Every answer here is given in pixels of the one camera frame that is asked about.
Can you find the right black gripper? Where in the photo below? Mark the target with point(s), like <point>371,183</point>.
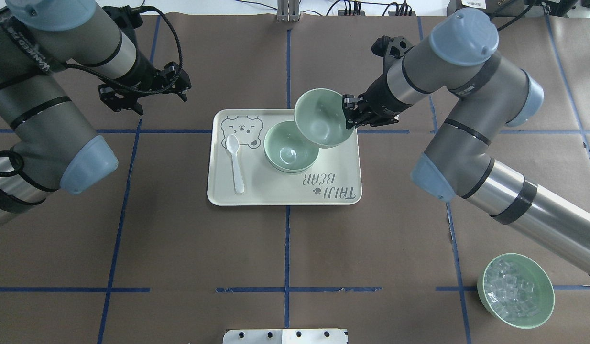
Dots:
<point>382,96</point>

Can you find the green bowl with ice cubes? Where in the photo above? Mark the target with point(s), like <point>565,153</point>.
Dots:
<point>516,291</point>

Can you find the white camera stand column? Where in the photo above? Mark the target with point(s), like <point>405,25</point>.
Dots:
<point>286,336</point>

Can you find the aluminium frame post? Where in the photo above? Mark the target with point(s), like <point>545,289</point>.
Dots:
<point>288,10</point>

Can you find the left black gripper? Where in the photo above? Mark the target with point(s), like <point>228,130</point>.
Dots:
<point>143,68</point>

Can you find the white plastic spoon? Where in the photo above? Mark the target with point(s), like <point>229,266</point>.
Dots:
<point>233,147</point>

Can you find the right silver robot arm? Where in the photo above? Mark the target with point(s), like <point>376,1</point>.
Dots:
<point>461,55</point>

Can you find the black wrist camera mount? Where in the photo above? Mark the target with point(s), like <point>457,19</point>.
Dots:
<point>391,49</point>

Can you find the green bowl on tray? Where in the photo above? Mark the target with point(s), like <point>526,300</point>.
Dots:
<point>287,150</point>

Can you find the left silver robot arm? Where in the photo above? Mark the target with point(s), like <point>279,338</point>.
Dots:
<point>58,148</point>

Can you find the pale green serving tray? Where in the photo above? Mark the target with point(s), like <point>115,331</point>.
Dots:
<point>259,157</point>

